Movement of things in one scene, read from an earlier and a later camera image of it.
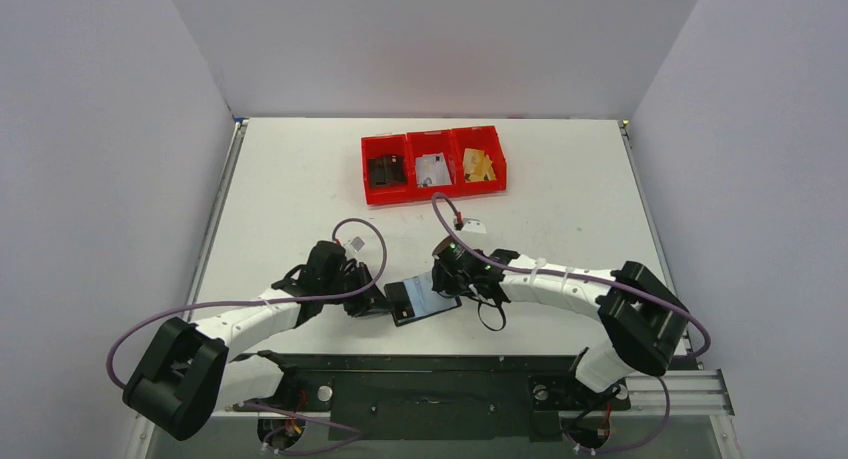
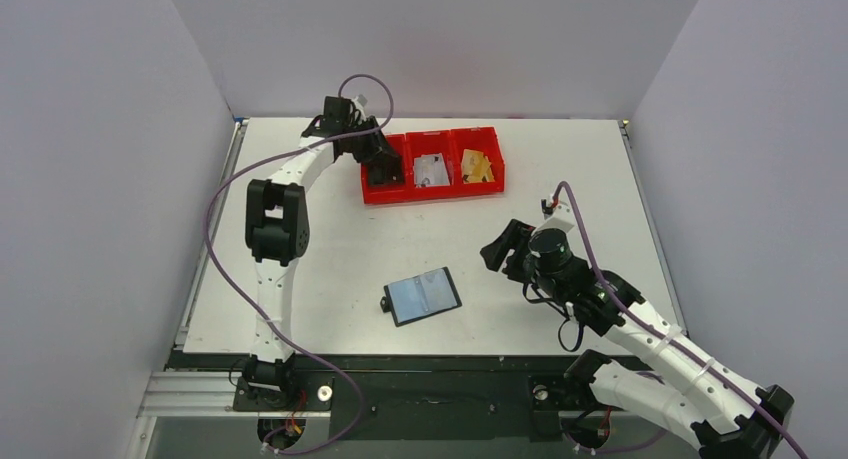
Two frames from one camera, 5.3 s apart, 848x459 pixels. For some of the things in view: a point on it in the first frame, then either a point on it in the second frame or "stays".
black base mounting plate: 396,397 stays
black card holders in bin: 387,170 stays
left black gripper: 368,302 -> 378,149
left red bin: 386,145 stays
